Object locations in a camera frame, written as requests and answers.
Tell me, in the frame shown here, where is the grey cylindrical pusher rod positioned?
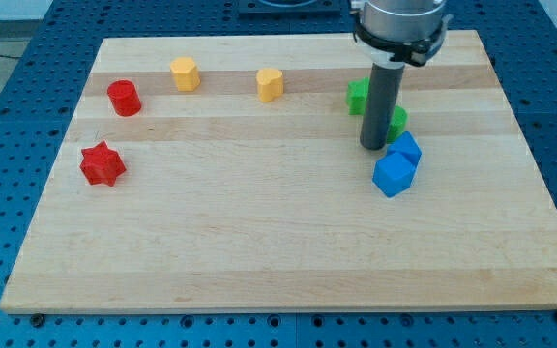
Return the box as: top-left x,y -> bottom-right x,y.
360,64 -> 404,150

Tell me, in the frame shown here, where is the yellow heart block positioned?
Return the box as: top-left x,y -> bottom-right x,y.
255,68 -> 284,102

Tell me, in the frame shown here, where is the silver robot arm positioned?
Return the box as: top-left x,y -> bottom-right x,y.
350,0 -> 453,69

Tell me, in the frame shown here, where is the wooden board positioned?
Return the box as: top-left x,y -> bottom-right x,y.
0,30 -> 557,314

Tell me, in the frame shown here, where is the green round block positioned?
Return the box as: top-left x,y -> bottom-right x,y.
387,105 -> 408,144

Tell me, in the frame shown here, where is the green star block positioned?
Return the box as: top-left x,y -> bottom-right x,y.
345,77 -> 369,115

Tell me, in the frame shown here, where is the yellow hexagon block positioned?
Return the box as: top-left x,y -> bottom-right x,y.
169,57 -> 200,92

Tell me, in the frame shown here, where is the blue cube block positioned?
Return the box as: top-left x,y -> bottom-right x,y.
387,131 -> 422,167

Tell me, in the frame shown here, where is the blue pentagon block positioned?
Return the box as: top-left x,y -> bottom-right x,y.
372,153 -> 417,198

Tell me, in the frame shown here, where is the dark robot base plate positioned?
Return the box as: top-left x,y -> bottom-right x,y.
237,0 -> 342,17

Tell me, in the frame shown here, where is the red star block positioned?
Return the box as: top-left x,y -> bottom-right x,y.
79,141 -> 126,187

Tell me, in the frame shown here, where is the red cylinder block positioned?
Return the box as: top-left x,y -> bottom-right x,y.
106,79 -> 142,117

